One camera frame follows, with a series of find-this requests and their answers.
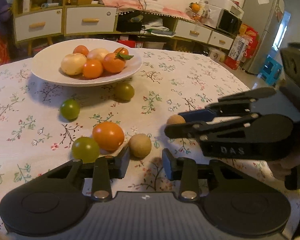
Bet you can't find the pale yellow citrus fruit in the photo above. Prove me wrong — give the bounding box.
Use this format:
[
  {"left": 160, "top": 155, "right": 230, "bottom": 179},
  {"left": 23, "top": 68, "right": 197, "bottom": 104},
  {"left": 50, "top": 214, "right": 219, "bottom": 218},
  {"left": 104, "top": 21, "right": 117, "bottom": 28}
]
[
  {"left": 60, "top": 53, "right": 87, "bottom": 76},
  {"left": 87, "top": 48, "right": 110, "bottom": 61}
]

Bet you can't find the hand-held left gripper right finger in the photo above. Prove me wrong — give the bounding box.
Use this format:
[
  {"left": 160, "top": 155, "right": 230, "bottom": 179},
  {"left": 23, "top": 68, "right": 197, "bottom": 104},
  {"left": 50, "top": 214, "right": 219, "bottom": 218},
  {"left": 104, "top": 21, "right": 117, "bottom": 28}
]
[{"left": 162, "top": 148, "right": 243, "bottom": 203}]

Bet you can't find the black microwave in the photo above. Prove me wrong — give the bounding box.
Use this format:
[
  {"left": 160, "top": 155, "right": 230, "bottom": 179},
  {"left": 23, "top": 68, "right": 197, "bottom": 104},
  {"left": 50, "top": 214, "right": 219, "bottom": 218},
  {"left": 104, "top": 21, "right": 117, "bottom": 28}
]
[{"left": 216, "top": 9, "right": 243, "bottom": 35}]

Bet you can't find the olive green tomato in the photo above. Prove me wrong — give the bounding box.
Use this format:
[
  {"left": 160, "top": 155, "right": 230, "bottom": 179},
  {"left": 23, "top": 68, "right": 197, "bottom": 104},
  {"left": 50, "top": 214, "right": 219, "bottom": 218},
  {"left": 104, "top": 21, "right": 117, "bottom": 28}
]
[{"left": 114, "top": 82, "right": 135, "bottom": 102}]

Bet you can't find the brown round fruit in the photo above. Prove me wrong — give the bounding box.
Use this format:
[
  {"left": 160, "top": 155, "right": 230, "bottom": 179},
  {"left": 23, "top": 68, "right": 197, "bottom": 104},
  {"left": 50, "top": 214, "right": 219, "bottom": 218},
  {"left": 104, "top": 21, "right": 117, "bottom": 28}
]
[
  {"left": 128, "top": 133, "right": 152, "bottom": 158},
  {"left": 166, "top": 114, "right": 186, "bottom": 125}
]

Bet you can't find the white drawer wooden cabinet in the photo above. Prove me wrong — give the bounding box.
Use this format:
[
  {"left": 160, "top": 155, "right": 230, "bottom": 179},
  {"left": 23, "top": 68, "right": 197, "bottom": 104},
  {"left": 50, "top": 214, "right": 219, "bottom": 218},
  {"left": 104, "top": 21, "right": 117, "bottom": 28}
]
[
  {"left": 12, "top": 0, "right": 65, "bottom": 55},
  {"left": 64, "top": 0, "right": 118, "bottom": 37}
]

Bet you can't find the floral tablecloth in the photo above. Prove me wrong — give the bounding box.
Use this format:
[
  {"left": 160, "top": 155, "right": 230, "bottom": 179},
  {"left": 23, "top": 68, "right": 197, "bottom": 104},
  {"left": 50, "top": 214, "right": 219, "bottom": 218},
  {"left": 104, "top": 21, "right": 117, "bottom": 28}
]
[{"left": 0, "top": 47, "right": 300, "bottom": 233}]

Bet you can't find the white countertop appliance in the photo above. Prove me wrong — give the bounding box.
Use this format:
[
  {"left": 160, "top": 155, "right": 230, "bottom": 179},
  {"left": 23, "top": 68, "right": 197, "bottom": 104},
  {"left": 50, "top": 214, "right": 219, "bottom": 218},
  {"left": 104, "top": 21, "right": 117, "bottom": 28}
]
[{"left": 204, "top": 0, "right": 245, "bottom": 18}]

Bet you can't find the blue plastic stool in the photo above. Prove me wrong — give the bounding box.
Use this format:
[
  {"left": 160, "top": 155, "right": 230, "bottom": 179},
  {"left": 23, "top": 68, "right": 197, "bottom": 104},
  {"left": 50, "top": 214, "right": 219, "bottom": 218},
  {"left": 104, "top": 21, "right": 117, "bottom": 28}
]
[{"left": 258, "top": 55, "right": 283, "bottom": 87}]

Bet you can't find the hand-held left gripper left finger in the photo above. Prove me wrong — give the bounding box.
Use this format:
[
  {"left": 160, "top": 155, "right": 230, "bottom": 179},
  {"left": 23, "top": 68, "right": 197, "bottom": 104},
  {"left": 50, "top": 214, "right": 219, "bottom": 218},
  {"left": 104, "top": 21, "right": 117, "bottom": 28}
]
[{"left": 47, "top": 145, "right": 131, "bottom": 202}]

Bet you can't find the orange tomato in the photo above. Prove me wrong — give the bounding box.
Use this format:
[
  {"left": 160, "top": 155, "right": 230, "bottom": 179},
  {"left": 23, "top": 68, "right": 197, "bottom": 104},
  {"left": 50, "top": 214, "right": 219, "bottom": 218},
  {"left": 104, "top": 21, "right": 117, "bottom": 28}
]
[
  {"left": 114, "top": 47, "right": 129, "bottom": 57},
  {"left": 73, "top": 45, "right": 90, "bottom": 57},
  {"left": 83, "top": 59, "right": 104, "bottom": 79},
  {"left": 92, "top": 121, "right": 125, "bottom": 152}
]

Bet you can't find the fruit stand with oranges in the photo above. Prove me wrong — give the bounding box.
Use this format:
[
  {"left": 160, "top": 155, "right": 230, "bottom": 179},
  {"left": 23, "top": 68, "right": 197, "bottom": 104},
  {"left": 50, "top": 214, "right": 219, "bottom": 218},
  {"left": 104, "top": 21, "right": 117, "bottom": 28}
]
[{"left": 187, "top": 2, "right": 203, "bottom": 22}]

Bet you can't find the white printed carton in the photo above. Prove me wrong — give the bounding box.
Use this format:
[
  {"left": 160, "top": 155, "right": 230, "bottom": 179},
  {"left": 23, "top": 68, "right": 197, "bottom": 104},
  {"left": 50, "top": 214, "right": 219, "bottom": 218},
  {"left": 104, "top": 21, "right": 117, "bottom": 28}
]
[{"left": 209, "top": 47, "right": 227, "bottom": 63}]

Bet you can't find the purple plush toy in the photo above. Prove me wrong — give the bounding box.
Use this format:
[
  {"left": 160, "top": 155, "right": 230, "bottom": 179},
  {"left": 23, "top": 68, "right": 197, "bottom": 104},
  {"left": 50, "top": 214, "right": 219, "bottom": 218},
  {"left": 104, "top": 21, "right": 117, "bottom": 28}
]
[{"left": 0, "top": 0, "right": 16, "bottom": 34}]

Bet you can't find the grey fridge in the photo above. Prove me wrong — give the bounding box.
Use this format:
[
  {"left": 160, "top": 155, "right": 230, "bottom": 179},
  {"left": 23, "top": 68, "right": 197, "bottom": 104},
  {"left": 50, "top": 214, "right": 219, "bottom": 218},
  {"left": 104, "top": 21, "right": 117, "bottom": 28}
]
[{"left": 241, "top": 0, "right": 286, "bottom": 76}]

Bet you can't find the pile of folded cloths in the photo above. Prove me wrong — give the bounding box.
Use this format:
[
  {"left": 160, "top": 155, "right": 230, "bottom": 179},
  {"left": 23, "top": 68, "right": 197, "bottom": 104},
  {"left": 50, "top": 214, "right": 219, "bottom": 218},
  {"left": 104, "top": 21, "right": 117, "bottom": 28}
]
[{"left": 142, "top": 17, "right": 177, "bottom": 37}]

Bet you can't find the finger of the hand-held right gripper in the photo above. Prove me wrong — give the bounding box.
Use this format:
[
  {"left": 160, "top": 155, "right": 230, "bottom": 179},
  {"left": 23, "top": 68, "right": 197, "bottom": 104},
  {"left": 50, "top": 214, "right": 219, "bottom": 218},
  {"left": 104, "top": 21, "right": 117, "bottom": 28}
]
[
  {"left": 164, "top": 113, "right": 262, "bottom": 138},
  {"left": 181, "top": 87, "right": 277, "bottom": 123}
]

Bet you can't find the pink tasselled cloth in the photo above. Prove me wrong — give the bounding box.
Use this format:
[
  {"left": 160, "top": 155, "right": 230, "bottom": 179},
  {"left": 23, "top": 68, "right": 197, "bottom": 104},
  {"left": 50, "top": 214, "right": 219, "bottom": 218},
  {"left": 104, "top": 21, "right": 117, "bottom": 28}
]
[{"left": 100, "top": 0, "right": 199, "bottom": 23}]

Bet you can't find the person's right hand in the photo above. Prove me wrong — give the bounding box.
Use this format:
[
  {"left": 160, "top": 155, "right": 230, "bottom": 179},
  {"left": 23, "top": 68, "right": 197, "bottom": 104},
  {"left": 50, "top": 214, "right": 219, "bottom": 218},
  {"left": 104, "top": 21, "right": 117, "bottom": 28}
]
[{"left": 267, "top": 158, "right": 297, "bottom": 181}]

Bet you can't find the low wooden sideboard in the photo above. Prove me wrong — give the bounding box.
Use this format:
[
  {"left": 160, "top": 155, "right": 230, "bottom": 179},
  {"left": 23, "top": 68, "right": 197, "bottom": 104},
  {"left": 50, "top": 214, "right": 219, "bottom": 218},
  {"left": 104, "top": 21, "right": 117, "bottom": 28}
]
[{"left": 116, "top": 10, "right": 237, "bottom": 53}]

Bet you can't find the black bag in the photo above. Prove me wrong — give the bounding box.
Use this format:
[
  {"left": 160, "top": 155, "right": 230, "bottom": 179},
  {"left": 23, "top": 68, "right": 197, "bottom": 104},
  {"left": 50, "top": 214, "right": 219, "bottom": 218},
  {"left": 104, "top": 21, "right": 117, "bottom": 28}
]
[{"left": 116, "top": 15, "right": 143, "bottom": 33}]

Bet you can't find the white plate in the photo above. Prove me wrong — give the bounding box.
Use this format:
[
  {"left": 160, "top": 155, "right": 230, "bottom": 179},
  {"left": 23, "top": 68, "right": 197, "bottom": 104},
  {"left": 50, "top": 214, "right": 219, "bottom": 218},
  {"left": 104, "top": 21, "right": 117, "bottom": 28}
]
[{"left": 31, "top": 38, "right": 143, "bottom": 87}]

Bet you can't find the stack of snack boxes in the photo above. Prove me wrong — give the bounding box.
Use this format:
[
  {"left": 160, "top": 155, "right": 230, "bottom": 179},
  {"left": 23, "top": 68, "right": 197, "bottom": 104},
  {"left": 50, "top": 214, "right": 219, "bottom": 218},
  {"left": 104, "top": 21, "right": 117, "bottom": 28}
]
[{"left": 224, "top": 24, "right": 260, "bottom": 71}]

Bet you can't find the mandarin with green leaf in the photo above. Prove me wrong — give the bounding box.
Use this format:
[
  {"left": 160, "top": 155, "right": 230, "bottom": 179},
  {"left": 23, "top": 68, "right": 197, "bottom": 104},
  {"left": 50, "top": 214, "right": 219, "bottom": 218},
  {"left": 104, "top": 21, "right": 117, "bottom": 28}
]
[{"left": 102, "top": 52, "right": 135, "bottom": 74}]

